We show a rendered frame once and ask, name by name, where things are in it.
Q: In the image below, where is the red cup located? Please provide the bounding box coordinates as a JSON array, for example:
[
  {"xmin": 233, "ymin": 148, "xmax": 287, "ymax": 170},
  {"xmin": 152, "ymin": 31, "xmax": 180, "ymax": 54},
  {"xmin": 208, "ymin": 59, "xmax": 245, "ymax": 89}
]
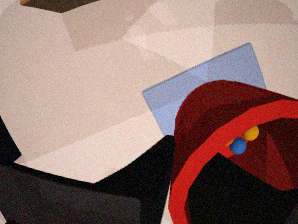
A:
[{"xmin": 169, "ymin": 79, "xmax": 298, "ymax": 224}]

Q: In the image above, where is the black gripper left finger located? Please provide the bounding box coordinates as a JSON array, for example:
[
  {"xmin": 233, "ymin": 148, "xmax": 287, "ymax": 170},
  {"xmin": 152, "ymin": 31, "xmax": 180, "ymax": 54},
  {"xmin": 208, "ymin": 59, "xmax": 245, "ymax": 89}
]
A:
[{"xmin": 0, "ymin": 135, "xmax": 176, "ymax": 224}]

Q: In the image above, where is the yellow marble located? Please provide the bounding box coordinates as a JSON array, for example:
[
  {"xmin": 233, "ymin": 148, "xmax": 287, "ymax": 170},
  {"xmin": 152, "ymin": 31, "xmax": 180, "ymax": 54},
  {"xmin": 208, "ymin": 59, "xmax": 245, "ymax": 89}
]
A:
[{"xmin": 242, "ymin": 125, "xmax": 259, "ymax": 141}]

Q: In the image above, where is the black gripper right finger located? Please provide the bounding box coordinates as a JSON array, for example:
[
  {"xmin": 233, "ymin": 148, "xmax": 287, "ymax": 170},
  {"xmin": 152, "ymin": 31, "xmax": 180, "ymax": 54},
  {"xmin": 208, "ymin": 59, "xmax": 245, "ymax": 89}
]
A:
[{"xmin": 188, "ymin": 153, "xmax": 298, "ymax": 224}]

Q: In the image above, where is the blue marble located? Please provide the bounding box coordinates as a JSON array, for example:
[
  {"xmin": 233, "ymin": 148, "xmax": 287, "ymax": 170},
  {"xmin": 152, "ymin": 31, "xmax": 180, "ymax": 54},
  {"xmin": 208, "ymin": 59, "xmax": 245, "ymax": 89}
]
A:
[{"xmin": 229, "ymin": 137, "xmax": 246, "ymax": 155}]

